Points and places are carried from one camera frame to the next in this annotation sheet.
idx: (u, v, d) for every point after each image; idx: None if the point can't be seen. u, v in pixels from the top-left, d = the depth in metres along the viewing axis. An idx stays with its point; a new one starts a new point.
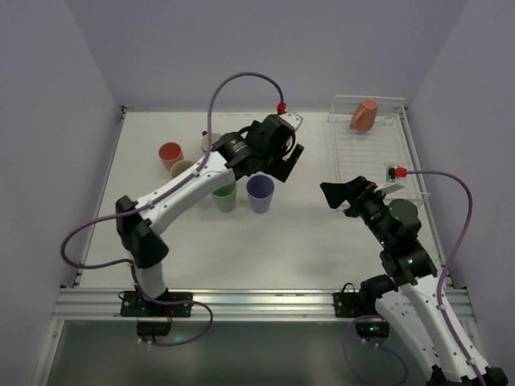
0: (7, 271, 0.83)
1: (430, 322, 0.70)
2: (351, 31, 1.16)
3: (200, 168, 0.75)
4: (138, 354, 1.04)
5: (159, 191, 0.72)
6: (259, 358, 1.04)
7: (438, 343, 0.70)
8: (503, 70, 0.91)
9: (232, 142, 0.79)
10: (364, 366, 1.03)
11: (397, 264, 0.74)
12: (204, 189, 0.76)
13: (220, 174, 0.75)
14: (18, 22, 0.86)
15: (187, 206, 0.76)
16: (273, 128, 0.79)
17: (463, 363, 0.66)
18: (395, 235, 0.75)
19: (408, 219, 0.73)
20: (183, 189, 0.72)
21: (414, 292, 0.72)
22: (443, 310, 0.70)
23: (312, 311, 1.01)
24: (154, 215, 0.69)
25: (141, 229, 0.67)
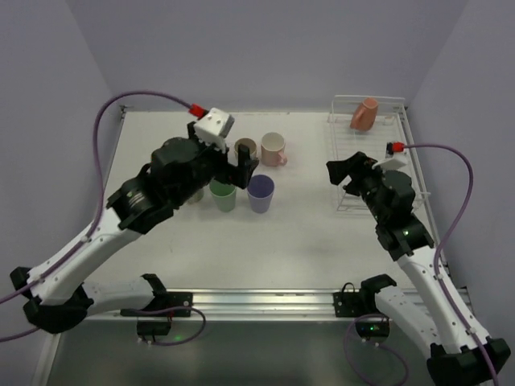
0: (6, 271, 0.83)
1: (426, 293, 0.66)
2: (351, 30, 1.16)
3: (91, 232, 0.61)
4: (137, 354, 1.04)
5: (52, 261, 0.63)
6: (259, 358, 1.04)
7: (436, 314, 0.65)
8: (503, 69, 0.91)
9: (128, 193, 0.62)
10: (365, 366, 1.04)
11: (393, 236, 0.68)
12: (105, 252, 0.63)
13: (113, 237, 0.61)
14: (18, 22, 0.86)
15: (91, 269, 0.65)
16: (166, 165, 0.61)
17: (462, 333, 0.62)
18: (389, 207, 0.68)
19: (402, 190, 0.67)
20: (72, 260, 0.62)
21: (409, 263, 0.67)
22: (441, 280, 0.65)
23: (312, 311, 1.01)
24: (44, 293, 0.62)
25: (33, 308, 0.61)
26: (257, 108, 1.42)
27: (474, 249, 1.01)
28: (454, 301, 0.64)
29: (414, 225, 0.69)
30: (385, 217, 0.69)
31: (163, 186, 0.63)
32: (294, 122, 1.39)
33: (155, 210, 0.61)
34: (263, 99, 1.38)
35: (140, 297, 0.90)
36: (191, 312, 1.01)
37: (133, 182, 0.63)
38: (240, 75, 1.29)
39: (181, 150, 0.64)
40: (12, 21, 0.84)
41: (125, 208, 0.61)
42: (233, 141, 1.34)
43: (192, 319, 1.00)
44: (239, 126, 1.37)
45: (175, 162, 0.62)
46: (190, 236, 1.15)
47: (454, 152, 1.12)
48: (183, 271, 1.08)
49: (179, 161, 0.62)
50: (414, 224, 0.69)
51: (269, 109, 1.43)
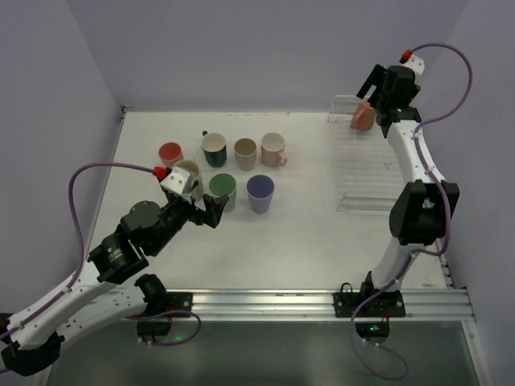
0: (6, 270, 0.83)
1: (401, 150, 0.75)
2: (351, 30, 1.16)
3: (72, 282, 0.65)
4: (138, 354, 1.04)
5: (32, 308, 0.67)
6: (259, 359, 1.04)
7: (405, 166, 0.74)
8: (503, 68, 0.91)
9: (108, 248, 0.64)
10: (372, 360, 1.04)
11: (387, 112, 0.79)
12: (84, 301, 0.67)
13: (92, 288, 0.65)
14: (19, 23, 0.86)
15: (68, 316, 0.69)
16: (133, 229, 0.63)
17: (422, 174, 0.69)
18: (389, 89, 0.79)
19: (402, 72, 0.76)
20: (53, 307, 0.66)
21: (393, 129, 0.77)
22: (415, 137, 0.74)
23: (312, 311, 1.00)
24: (22, 338, 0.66)
25: (10, 353, 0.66)
26: (257, 108, 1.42)
27: (474, 249, 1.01)
28: (422, 153, 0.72)
29: (409, 108, 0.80)
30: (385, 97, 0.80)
31: (137, 243, 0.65)
32: (294, 122, 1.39)
33: (132, 264, 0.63)
34: (262, 99, 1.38)
35: (129, 310, 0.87)
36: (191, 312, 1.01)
37: (113, 237, 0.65)
38: (241, 75, 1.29)
39: (150, 211, 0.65)
40: (13, 22, 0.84)
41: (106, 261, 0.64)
42: (233, 141, 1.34)
43: (191, 320, 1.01)
44: (239, 126, 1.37)
45: (140, 226, 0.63)
46: (190, 236, 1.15)
47: (454, 152, 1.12)
48: (183, 271, 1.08)
49: (146, 224, 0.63)
50: (409, 108, 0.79)
51: (269, 109, 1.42)
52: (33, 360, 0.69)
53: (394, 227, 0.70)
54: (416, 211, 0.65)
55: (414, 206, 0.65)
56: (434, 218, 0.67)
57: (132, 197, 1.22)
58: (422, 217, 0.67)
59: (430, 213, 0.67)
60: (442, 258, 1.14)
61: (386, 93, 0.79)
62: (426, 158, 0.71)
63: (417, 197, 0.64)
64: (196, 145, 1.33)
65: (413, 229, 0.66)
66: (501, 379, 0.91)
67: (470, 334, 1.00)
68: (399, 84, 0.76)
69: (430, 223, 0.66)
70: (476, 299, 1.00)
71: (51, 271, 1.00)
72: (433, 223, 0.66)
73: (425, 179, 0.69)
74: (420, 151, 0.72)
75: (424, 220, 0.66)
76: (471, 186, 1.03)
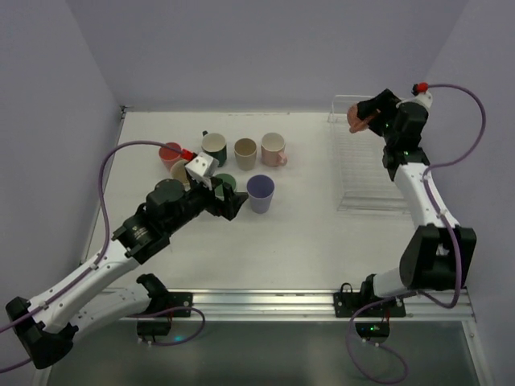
0: (8, 269, 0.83)
1: (409, 192, 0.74)
2: (351, 31, 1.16)
3: (99, 260, 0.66)
4: (137, 355, 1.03)
5: (55, 289, 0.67)
6: (260, 358, 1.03)
7: (415, 207, 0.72)
8: (502, 69, 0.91)
9: (132, 227, 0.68)
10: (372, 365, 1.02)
11: (394, 157, 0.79)
12: (108, 279, 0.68)
13: (121, 264, 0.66)
14: (20, 22, 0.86)
15: (91, 297, 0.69)
16: (160, 204, 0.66)
17: (433, 215, 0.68)
18: (400, 133, 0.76)
19: (415, 117, 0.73)
20: (80, 285, 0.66)
21: (401, 171, 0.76)
22: (425, 179, 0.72)
23: (312, 311, 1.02)
24: (47, 318, 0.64)
25: (32, 335, 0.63)
26: (257, 108, 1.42)
27: None
28: (433, 195, 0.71)
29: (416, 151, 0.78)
30: (394, 141, 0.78)
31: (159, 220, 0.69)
32: (294, 123, 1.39)
33: (158, 242, 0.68)
34: (263, 99, 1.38)
35: (135, 303, 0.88)
36: (191, 312, 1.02)
37: (134, 218, 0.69)
38: (241, 74, 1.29)
39: (175, 189, 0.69)
40: (14, 21, 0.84)
41: (131, 238, 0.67)
42: (233, 141, 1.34)
43: (193, 319, 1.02)
44: (239, 127, 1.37)
45: (167, 201, 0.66)
46: (190, 236, 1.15)
47: (454, 153, 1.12)
48: (183, 271, 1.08)
49: (172, 199, 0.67)
50: (417, 152, 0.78)
51: (269, 109, 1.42)
52: (53, 346, 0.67)
53: (407, 274, 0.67)
54: (430, 256, 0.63)
55: (426, 255, 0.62)
56: (449, 268, 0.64)
57: (131, 197, 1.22)
58: (437, 264, 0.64)
59: (446, 261, 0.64)
60: None
61: (396, 138, 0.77)
62: (436, 200, 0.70)
63: (429, 244, 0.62)
64: (196, 145, 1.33)
65: (426, 278, 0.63)
66: (501, 376, 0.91)
67: (470, 334, 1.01)
68: (410, 129, 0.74)
69: (445, 273, 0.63)
70: (477, 299, 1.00)
71: (52, 271, 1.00)
72: (448, 273, 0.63)
73: (438, 223, 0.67)
74: (430, 195, 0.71)
75: (439, 269, 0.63)
76: (471, 186, 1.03)
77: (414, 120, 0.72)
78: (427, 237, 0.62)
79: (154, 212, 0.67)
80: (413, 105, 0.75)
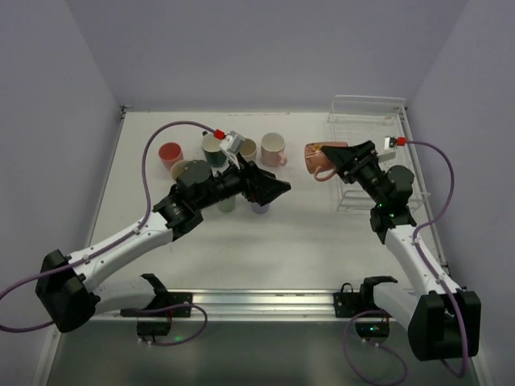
0: (9, 269, 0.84)
1: (403, 256, 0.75)
2: (350, 31, 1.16)
3: (141, 226, 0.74)
4: (137, 355, 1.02)
5: (96, 247, 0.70)
6: (260, 358, 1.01)
7: (413, 273, 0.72)
8: (502, 69, 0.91)
9: (168, 206, 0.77)
10: (367, 367, 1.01)
11: (381, 219, 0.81)
12: (144, 247, 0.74)
13: (160, 233, 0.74)
14: (19, 23, 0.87)
15: (123, 263, 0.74)
16: (190, 185, 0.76)
17: (432, 282, 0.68)
18: (388, 198, 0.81)
19: (402, 185, 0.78)
20: (121, 245, 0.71)
21: (391, 235, 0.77)
22: (416, 242, 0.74)
23: (311, 312, 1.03)
24: (88, 271, 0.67)
25: (72, 286, 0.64)
26: (256, 108, 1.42)
27: (473, 249, 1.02)
28: (426, 258, 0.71)
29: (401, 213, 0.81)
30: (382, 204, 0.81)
31: (191, 200, 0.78)
32: (294, 123, 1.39)
33: (192, 219, 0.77)
34: (263, 98, 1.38)
35: (142, 295, 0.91)
36: (191, 312, 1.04)
37: (170, 197, 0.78)
38: (240, 74, 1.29)
39: (203, 170, 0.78)
40: (13, 22, 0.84)
41: (168, 215, 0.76)
42: None
43: (193, 319, 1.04)
44: (239, 127, 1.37)
45: (196, 183, 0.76)
46: (190, 236, 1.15)
47: (454, 153, 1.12)
48: (183, 271, 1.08)
49: (200, 181, 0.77)
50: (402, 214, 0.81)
51: (269, 109, 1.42)
52: (84, 306, 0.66)
53: (413, 342, 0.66)
54: (438, 328, 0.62)
55: (434, 326, 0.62)
56: (456, 333, 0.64)
57: (131, 197, 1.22)
58: (445, 334, 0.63)
59: (453, 326, 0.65)
60: (442, 258, 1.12)
61: (383, 201, 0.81)
62: (433, 264, 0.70)
63: (435, 315, 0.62)
64: (196, 145, 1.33)
65: (438, 351, 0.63)
66: (501, 376, 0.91)
67: None
68: (398, 195, 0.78)
69: (455, 342, 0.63)
70: None
71: None
72: (455, 339, 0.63)
73: (438, 289, 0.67)
74: (426, 260, 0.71)
75: (448, 338, 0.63)
76: (472, 185, 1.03)
77: (401, 187, 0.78)
78: (434, 309, 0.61)
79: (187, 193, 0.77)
80: (397, 172, 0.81)
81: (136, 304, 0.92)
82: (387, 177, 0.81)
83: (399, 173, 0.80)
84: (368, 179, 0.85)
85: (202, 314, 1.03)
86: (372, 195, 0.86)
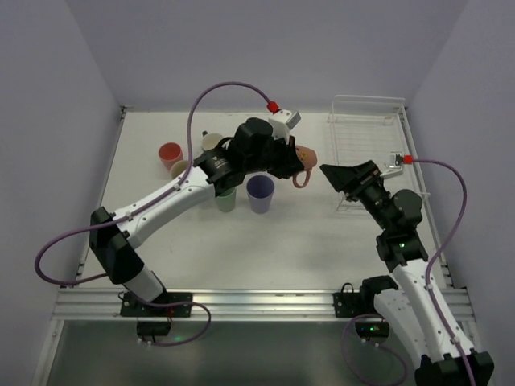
0: (7, 269, 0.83)
1: (414, 301, 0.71)
2: (351, 30, 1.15)
3: (181, 182, 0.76)
4: (138, 355, 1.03)
5: (138, 204, 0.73)
6: (259, 358, 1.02)
7: (423, 322, 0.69)
8: (503, 68, 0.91)
9: (212, 158, 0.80)
10: (365, 367, 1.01)
11: (391, 248, 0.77)
12: (183, 204, 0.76)
13: (200, 189, 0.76)
14: (18, 22, 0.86)
15: (165, 219, 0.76)
16: (250, 135, 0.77)
17: (446, 341, 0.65)
18: (395, 223, 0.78)
19: (409, 211, 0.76)
20: (162, 203, 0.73)
21: (402, 274, 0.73)
22: (429, 290, 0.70)
23: (312, 311, 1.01)
24: (132, 228, 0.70)
25: (117, 241, 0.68)
26: (256, 109, 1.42)
27: (474, 249, 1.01)
28: (440, 310, 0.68)
29: (411, 240, 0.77)
30: (390, 232, 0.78)
31: (243, 152, 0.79)
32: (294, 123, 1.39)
33: (232, 174, 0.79)
34: (263, 99, 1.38)
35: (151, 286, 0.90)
36: (191, 312, 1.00)
37: (215, 151, 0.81)
38: (240, 73, 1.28)
39: (262, 123, 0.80)
40: (10, 19, 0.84)
41: (211, 170, 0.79)
42: None
43: (195, 319, 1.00)
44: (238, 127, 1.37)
45: (257, 133, 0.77)
46: (190, 236, 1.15)
47: (454, 153, 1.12)
48: (183, 271, 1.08)
49: (260, 134, 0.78)
50: (412, 242, 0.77)
51: (269, 110, 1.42)
52: (129, 260, 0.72)
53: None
54: None
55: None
56: None
57: (131, 198, 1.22)
58: None
59: None
60: (442, 258, 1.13)
61: (392, 228, 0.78)
62: (447, 318, 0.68)
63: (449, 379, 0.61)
64: (196, 145, 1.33)
65: None
66: (501, 375, 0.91)
67: (470, 335, 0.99)
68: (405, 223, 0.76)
69: None
70: (475, 299, 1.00)
71: (51, 271, 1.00)
72: None
73: (451, 348, 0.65)
74: (439, 312, 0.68)
75: None
76: (473, 185, 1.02)
77: (410, 213, 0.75)
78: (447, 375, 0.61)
79: (238, 144, 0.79)
80: (404, 197, 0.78)
81: (142, 293, 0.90)
82: (393, 203, 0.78)
83: (405, 197, 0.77)
84: (372, 202, 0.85)
85: (206, 314, 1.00)
86: (376, 218, 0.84)
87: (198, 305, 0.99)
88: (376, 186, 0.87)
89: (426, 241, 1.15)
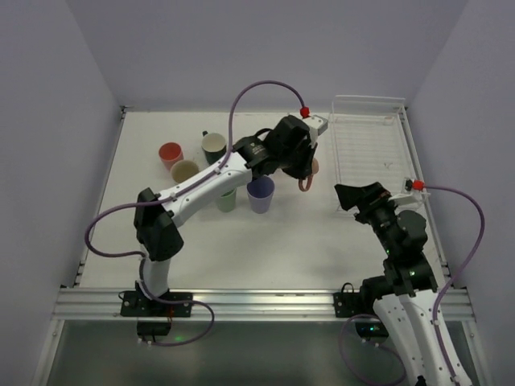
0: (8, 269, 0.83)
1: (419, 334, 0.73)
2: (351, 30, 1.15)
3: (221, 166, 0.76)
4: (138, 355, 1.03)
5: (182, 186, 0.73)
6: (260, 358, 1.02)
7: (426, 354, 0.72)
8: (503, 68, 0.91)
9: (250, 145, 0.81)
10: (365, 367, 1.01)
11: (399, 273, 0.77)
12: (223, 187, 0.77)
13: (239, 174, 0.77)
14: (18, 22, 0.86)
15: (203, 203, 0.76)
16: (292, 127, 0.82)
17: (446, 378, 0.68)
18: (400, 245, 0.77)
19: (414, 232, 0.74)
20: (204, 185, 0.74)
21: (409, 305, 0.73)
22: (435, 326, 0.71)
23: (312, 311, 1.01)
24: (177, 208, 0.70)
25: (162, 219, 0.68)
26: (256, 109, 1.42)
27: (474, 249, 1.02)
28: (443, 345, 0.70)
29: (420, 266, 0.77)
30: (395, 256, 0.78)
31: (281, 142, 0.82)
32: None
33: (269, 160, 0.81)
34: (263, 99, 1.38)
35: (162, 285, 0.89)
36: (191, 312, 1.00)
37: (251, 138, 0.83)
38: (241, 73, 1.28)
39: (301, 121, 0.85)
40: (10, 19, 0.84)
41: (247, 154, 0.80)
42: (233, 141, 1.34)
43: (195, 319, 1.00)
44: (239, 127, 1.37)
45: (298, 126, 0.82)
46: (190, 236, 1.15)
47: (454, 153, 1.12)
48: (184, 271, 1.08)
49: (299, 129, 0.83)
50: (419, 268, 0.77)
51: (269, 110, 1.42)
52: (170, 240, 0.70)
53: None
54: None
55: None
56: None
57: (131, 198, 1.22)
58: None
59: None
60: (442, 258, 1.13)
61: (397, 252, 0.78)
62: (449, 355, 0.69)
63: None
64: (197, 145, 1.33)
65: None
66: (500, 374, 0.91)
67: (470, 334, 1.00)
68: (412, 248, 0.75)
69: None
70: (475, 299, 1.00)
71: (51, 271, 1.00)
72: None
73: None
74: (442, 349, 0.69)
75: None
76: (474, 185, 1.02)
77: (415, 234, 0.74)
78: None
79: (279, 133, 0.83)
80: (408, 218, 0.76)
81: (154, 289, 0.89)
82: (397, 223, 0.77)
83: (409, 217, 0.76)
84: (379, 222, 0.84)
85: (210, 314, 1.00)
86: (381, 240, 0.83)
87: (199, 304, 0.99)
88: (387, 207, 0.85)
89: (426, 242, 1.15)
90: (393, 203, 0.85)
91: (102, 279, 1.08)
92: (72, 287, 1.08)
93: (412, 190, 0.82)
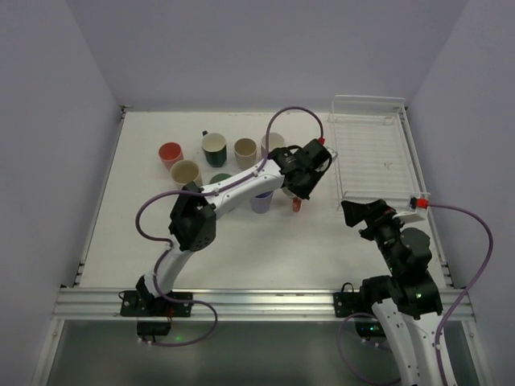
0: (8, 269, 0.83)
1: (419, 354, 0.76)
2: (351, 30, 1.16)
3: (258, 170, 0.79)
4: (138, 355, 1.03)
5: (223, 183, 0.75)
6: (259, 358, 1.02)
7: (424, 373, 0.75)
8: (503, 68, 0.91)
9: (283, 154, 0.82)
10: (366, 367, 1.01)
11: (404, 293, 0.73)
12: (258, 190, 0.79)
13: (274, 178, 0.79)
14: (18, 22, 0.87)
15: (238, 203, 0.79)
16: (320, 148, 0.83)
17: None
18: (405, 264, 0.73)
19: (418, 249, 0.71)
20: (244, 185, 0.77)
21: (414, 326, 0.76)
22: (435, 348, 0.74)
23: (312, 311, 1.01)
24: (218, 202, 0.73)
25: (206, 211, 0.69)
26: (256, 109, 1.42)
27: (474, 249, 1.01)
28: (442, 367, 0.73)
29: (425, 285, 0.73)
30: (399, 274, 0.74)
31: (306, 160, 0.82)
32: (294, 123, 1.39)
33: (299, 170, 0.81)
34: (263, 99, 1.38)
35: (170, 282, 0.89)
36: (191, 312, 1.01)
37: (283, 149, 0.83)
38: (241, 73, 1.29)
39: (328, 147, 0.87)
40: (10, 20, 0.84)
41: (282, 163, 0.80)
42: (233, 141, 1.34)
43: (195, 319, 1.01)
44: (239, 126, 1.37)
45: (325, 149, 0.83)
46: None
47: (454, 153, 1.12)
48: (184, 271, 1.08)
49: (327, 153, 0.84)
50: (425, 289, 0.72)
51: (269, 109, 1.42)
52: (206, 233, 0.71)
53: None
54: None
55: None
56: None
57: (131, 198, 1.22)
58: None
59: None
60: (442, 258, 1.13)
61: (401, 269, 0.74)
62: (447, 377, 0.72)
63: None
64: (197, 145, 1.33)
65: None
66: (500, 374, 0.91)
67: (470, 334, 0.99)
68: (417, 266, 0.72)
69: None
70: (475, 299, 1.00)
71: (51, 271, 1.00)
72: None
73: None
74: (441, 370, 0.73)
75: None
76: (474, 185, 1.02)
77: (419, 252, 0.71)
78: None
79: (308, 151, 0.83)
80: (411, 236, 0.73)
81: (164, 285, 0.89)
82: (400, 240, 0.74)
83: (412, 233, 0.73)
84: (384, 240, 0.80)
85: (212, 314, 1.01)
86: (385, 257, 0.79)
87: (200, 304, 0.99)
88: (393, 225, 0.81)
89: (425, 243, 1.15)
90: (398, 221, 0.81)
91: (101, 279, 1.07)
92: (72, 287, 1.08)
93: (417, 207, 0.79)
